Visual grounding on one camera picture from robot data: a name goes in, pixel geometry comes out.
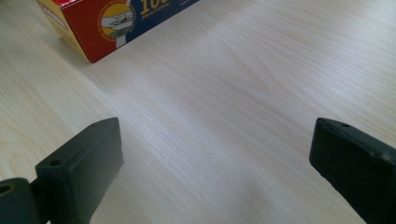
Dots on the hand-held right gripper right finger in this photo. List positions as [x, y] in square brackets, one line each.
[355, 165]

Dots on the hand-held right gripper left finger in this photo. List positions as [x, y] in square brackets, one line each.
[81, 174]

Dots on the red blue yellow cardboard box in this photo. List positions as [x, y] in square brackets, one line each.
[93, 28]

